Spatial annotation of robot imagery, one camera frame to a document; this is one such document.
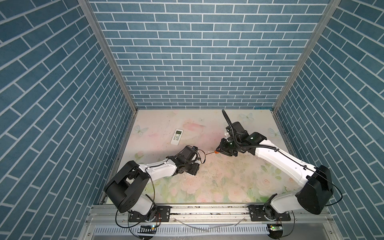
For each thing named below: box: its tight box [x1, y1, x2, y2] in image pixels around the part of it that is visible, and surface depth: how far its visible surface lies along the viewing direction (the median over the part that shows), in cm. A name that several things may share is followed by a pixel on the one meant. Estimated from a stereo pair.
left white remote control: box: [170, 128, 184, 146], surface depth 104 cm
